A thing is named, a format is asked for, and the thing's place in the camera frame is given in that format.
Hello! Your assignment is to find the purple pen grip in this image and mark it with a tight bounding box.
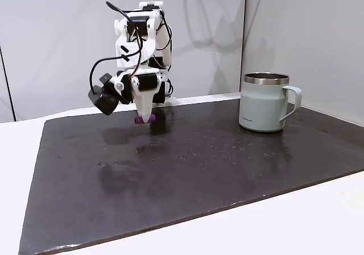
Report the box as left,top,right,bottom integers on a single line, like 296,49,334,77
134,113,156,125

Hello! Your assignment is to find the black table mat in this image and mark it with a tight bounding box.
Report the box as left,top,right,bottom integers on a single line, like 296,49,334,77
18,97,364,255

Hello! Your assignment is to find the pale green steel mug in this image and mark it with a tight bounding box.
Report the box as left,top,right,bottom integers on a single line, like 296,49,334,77
238,72,303,133

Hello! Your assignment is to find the black camera box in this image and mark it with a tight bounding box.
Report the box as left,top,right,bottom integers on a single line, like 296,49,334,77
88,72,125,117

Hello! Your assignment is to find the black camera cable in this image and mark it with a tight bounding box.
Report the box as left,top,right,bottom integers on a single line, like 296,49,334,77
89,1,143,97

